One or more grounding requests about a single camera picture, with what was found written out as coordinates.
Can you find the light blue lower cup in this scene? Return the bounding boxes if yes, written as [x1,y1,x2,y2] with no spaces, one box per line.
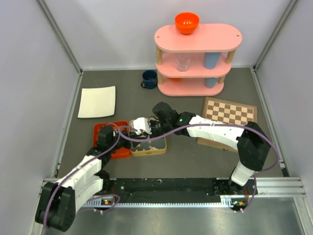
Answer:
[204,77,219,88]

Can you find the dark blue mug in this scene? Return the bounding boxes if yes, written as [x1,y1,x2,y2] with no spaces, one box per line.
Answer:
[141,70,157,89]

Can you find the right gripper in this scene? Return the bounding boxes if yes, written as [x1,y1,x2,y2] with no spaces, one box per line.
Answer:
[144,120,171,140]

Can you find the light blue cup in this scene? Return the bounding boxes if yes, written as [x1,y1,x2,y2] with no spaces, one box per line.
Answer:
[203,52,221,70]
[204,77,219,88]

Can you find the small orange bowl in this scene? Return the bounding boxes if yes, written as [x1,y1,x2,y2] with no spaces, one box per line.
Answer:
[168,78,182,82]

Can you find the grey cable duct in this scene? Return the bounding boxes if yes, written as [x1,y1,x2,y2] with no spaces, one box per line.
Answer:
[82,196,248,210]

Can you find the clear glass cup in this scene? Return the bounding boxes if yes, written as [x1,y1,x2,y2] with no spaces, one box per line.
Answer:
[176,53,191,72]

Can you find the gold metal tin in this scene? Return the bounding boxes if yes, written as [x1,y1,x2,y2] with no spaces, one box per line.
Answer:
[129,116,167,156]

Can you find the orange metal tin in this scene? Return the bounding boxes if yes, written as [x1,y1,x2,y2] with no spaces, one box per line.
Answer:
[92,121,131,160]

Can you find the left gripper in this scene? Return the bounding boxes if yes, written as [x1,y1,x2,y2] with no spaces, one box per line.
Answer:
[108,130,145,151]

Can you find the wooden chess board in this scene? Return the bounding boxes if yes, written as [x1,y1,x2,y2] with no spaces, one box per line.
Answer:
[197,96,258,153]

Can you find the pink three-tier shelf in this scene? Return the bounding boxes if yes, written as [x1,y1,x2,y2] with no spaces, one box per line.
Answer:
[155,23,242,96]

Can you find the orange plastic bowl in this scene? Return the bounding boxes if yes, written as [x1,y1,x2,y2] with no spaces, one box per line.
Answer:
[175,12,200,35]

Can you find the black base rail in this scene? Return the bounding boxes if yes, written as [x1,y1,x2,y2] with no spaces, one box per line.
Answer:
[99,178,254,202]

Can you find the white square plate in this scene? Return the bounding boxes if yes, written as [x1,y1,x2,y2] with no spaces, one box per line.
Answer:
[77,86,116,118]

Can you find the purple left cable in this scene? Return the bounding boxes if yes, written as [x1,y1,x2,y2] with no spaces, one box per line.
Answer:
[43,122,130,228]

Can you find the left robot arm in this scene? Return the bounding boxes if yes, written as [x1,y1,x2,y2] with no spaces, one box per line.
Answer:
[35,125,141,232]

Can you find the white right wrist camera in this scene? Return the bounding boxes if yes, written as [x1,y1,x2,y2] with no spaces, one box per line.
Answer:
[133,117,152,135]

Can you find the purple cable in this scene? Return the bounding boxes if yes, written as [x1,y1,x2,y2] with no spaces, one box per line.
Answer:
[43,122,130,228]
[118,123,279,213]

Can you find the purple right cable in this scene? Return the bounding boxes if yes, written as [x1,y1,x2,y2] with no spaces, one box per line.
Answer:
[118,123,279,213]

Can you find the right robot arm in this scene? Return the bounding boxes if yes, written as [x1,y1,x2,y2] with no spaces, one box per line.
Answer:
[147,102,270,194]

